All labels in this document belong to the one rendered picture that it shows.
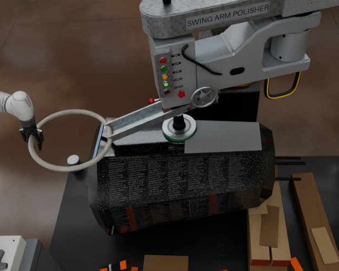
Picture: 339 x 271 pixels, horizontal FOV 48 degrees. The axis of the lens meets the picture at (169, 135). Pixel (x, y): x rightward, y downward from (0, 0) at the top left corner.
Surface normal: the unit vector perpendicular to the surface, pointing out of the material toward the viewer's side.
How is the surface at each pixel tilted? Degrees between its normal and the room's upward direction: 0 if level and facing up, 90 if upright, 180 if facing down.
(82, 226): 0
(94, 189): 59
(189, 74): 90
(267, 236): 0
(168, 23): 90
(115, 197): 45
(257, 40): 90
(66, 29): 0
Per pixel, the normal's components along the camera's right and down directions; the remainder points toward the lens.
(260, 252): -0.08, -0.66
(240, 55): 0.22, 0.72
